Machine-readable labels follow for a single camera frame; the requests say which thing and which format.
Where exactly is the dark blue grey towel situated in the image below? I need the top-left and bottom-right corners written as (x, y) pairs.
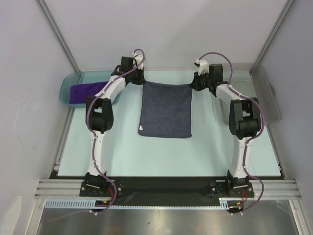
top-left (138, 81), bottom-right (192, 139)

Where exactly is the purple towel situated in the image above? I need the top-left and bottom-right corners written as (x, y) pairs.
top-left (69, 82), bottom-right (108, 104)

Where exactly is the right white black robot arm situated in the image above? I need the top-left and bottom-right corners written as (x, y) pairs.
top-left (190, 60), bottom-right (264, 198)

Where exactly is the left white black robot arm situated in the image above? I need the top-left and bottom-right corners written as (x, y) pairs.
top-left (81, 53), bottom-right (145, 196)

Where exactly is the clear grey plastic bin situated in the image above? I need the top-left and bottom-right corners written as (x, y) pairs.
top-left (211, 63), bottom-right (282, 126)

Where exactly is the teal plastic bin lid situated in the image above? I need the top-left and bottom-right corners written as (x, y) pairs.
top-left (59, 70), bottom-right (112, 108)

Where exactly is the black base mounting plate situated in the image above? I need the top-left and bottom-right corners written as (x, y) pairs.
top-left (80, 175), bottom-right (255, 207)

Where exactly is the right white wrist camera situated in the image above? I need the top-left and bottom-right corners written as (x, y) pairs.
top-left (194, 59), bottom-right (208, 76)

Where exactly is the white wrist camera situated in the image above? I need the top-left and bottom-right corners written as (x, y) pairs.
top-left (194, 59), bottom-right (208, 76)
top-left (133, 53), bottom-right (144, 70)

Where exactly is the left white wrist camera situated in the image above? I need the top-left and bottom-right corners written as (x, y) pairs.
top-left (133, 53), bottom-right (144, 70)

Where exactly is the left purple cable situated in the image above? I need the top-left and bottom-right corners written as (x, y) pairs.
top-left (87, 48), bottom-right (147, 216)

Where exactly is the left aluminium corner post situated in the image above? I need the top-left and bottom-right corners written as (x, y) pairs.
top-left (35, 0), bottom-right (80, 72)

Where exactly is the aluminium corner post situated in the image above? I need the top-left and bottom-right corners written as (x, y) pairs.
top-left (35, 0), bottom-right (80, 72)
top-left (250, 0), bottom-right (296, 73)

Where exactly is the right aluminium corner post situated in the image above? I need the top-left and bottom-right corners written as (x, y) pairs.
top-left (250, 0), bottom-right (296, 73)

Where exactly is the light blue cable duct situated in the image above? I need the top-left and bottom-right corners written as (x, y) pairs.
top-left (44, 198), bottom-right (240, 210)

